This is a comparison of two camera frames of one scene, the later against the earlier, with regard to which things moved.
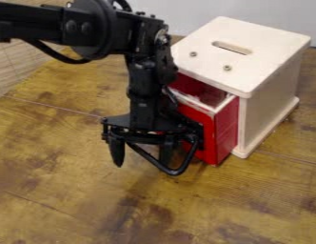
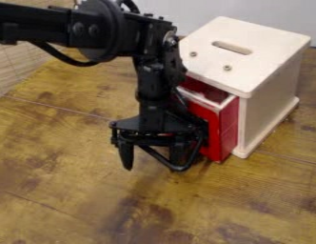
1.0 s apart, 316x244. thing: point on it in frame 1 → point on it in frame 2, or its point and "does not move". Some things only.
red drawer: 214,110 does not move
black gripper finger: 169,153 → 181,153
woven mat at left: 16,59 does not move
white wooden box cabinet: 249,60 does not move
